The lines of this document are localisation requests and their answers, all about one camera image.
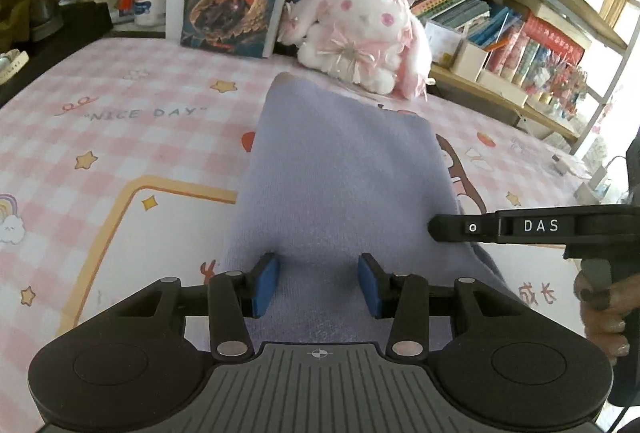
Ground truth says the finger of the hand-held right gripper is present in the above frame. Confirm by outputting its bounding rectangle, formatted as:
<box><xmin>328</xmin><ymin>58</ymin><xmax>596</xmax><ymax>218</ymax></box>
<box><xmin>427</xmin><ymin>210</ymin><xmax>501</xmax><ymax>244</ymax></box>

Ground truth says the white tub with green lid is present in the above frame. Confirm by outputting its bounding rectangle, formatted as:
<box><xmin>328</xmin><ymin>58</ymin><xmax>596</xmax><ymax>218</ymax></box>
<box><xmin>134</xmin><ymin>0</ymin><xmax>167</xmax><ymax>28</ymax></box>

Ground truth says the person's right hand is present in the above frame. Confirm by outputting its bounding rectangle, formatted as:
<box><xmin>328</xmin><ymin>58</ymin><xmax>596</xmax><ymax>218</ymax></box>
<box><xmin>574</xmin><ymin>270</ymin><xmax>631</xmax><ymax>359</ymax></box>

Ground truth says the small white open box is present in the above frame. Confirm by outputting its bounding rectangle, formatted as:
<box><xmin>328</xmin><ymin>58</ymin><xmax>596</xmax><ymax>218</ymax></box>
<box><xmin>425</xmin><ymin>20</ymin><xmax>463</xmax><ymax>66</ymax></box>
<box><xmin>450</xmin><ymin>40</ymin><xmax>489</xmax><ymax>81</ymax></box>

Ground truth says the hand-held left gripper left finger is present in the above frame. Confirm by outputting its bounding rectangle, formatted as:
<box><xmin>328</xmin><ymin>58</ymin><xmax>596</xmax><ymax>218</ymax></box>
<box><xmin>95</xmin><ymin>252</ymin><xmax>282</xmax><ymax>360</ymax></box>

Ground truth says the row of red pink packets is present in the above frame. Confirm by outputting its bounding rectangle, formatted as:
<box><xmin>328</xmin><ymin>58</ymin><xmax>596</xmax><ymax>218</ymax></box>
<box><xmin>482</xmin><ymin>10</ymin><xmax>588</xmax><ymax>114</ymax></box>

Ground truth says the light purple towel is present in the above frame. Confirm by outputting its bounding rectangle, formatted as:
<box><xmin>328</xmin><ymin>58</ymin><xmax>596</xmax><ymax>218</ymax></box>
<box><xmin>192</xmin><ymin>73</ymin><xmax>521</xmax><ymax>354</ymax></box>

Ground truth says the pink checked printed blanket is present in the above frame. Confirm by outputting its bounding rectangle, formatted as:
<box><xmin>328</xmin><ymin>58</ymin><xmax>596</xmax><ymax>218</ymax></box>
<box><xmin>0</xmin><ymin>35</ymin><xmax>623</xmax><ymax>429</ymax></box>

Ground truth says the black box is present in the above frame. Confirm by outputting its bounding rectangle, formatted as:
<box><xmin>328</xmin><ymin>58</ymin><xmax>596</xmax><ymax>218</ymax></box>
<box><xmin>60</xmin><ymin>3</ymin><xmax>113</xmax><ymax>41</ymax></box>

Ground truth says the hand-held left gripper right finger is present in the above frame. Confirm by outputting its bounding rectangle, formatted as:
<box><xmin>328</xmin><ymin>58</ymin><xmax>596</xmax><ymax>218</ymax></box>
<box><xmin>358</xmin><ymin>252</ymin><xmax>546</xmax><ymax>359</ymax></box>

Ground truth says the white wristwatch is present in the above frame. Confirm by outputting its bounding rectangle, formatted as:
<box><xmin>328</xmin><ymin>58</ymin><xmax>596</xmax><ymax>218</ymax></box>
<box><xmin>0</xmin><ymin>48</ymin><xmax>29</xmax><ymax>84</ymax></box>

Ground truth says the white and pink plush rabbit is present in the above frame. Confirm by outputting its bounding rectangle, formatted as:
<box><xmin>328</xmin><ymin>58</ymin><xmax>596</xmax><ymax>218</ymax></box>
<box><xmin>277</xmin><ymin>0</ymin><xmax>433</xmax><ymax>101</ymax></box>

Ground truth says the white charger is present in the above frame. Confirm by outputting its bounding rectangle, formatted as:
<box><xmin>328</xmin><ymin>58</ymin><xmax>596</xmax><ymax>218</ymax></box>
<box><xmin>574</xmin><ymin>162</ymin><xmax>622</xmax><ymax>204</ymax></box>

